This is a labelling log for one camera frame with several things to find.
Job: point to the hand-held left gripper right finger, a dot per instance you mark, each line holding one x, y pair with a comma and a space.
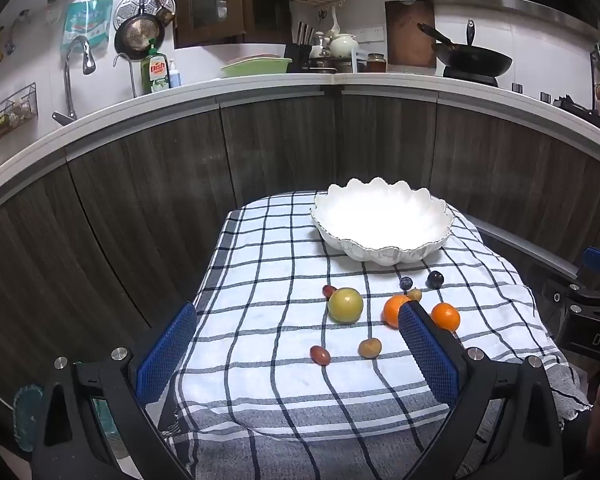
427, 355

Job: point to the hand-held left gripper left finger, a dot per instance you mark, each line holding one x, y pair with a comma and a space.
165, 355

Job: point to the orange mandarin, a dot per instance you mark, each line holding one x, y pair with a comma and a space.
392, 311
446, 316

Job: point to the small brown longan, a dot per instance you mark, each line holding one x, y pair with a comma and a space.
415, 294
369, 348

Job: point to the blueberry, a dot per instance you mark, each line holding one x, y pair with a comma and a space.
406, 283

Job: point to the dark purple grape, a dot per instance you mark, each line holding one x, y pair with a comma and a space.
435, 279

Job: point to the green plum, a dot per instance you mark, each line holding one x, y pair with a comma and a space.
345, 305

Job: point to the red cherry tomato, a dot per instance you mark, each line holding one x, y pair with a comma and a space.
320, 354
328, 291

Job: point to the white scalloped ceramic bowl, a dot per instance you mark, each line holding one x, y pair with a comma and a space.
380, 220

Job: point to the blue checkered white cloth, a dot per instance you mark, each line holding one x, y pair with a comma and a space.
260, 320

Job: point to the teal scalloped mat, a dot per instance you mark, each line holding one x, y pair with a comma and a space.
25, 412

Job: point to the black stove grate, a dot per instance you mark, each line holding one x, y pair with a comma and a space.
575, 107

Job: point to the wood grain counter cabinet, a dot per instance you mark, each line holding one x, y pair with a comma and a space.
155, 185

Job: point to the black gas stove burner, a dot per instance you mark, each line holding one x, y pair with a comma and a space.
472, 80

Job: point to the black wok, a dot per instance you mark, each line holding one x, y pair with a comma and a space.
475, 62

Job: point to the blue soap dispenser bottle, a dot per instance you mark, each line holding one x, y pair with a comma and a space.
175, 77

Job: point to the small curved chrome tap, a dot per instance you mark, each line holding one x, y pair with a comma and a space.
132, 77

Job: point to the green dish soap bottle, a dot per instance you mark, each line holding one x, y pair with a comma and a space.
155, 72

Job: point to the chrome kitchen faucet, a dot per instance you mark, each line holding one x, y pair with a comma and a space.
67, 87

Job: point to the brown lidded glass jar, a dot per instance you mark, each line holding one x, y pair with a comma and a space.
375, 63

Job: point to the wooden cutting board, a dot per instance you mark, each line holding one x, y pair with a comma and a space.
405, 35

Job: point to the green plastic basin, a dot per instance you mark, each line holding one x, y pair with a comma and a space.
255, 69

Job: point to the white plastic holder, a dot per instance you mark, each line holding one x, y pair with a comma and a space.
360, 60

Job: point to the cream ceramic teapot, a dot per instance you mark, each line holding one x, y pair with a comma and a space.
343, 45

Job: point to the hanging copper frying pan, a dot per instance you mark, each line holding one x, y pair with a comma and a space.
139, 34

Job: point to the black knife block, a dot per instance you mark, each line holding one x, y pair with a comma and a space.
296, 57

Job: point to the white ceramic cup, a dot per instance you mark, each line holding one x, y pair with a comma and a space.
320, 45

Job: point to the small hanging copper pan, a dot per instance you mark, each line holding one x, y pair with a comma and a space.
165, 14

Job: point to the teal plastic packet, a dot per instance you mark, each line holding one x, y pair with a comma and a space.
86, 22

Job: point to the hanging white ladle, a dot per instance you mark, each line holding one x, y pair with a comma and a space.
335, 22

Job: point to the perforated metal steamer plate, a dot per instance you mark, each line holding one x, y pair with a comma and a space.
129, 6

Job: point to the hanging scissors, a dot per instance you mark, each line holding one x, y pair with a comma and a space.
322, 14

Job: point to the grey metal rail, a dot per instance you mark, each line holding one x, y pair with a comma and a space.
525, 247

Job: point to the white wall outlet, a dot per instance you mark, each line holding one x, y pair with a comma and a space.
371, 35

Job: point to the dark wood wall cabinet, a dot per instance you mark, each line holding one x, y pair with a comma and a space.
207, 5

